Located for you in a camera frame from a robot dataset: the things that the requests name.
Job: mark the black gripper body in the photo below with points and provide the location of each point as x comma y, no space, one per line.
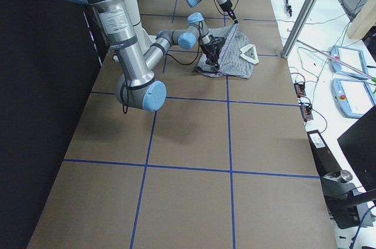
210,50
228,9

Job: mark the striped polo shirt white collar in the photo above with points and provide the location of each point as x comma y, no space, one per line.
231,62

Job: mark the small orange circuit board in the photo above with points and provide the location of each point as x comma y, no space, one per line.
299,89

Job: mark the far blue teach pendant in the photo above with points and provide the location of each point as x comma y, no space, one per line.
350,56

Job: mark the blue teach pendant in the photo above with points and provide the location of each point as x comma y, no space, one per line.
354,98
350,56

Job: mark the near blue teach pendant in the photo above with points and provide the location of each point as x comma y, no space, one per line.
354,98

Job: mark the black box with label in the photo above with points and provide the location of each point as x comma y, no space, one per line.
324,159

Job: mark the black monitor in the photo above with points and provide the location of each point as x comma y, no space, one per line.
358,146

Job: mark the metal cup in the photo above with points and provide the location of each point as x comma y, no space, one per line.
344,176

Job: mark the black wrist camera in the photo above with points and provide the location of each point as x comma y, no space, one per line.
219,41

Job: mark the aluminium frame post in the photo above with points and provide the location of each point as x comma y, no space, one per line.
297,28

